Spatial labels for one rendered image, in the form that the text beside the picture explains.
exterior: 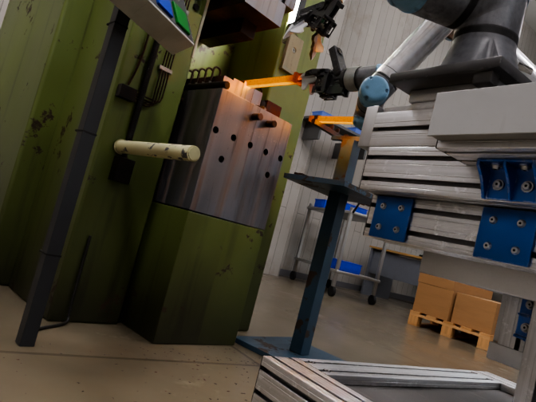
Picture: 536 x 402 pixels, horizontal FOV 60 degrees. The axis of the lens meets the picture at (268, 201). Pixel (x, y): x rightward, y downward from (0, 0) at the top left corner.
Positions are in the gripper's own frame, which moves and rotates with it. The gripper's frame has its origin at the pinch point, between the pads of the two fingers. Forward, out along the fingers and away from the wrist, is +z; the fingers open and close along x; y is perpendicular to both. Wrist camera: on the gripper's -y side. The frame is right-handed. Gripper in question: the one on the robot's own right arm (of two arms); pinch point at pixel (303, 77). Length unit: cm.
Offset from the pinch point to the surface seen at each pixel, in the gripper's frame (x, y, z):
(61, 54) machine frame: -50, 5, 86
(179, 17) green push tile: -45.7, 0.4, 9.8
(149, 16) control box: -56, 6, 7
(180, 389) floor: -29, 101, -13
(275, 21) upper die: 4.4, -27.6, 27.4
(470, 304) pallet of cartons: 305, 69, 43
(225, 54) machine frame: 19, -26, 75
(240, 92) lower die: -3.3, 5.1, 27.7
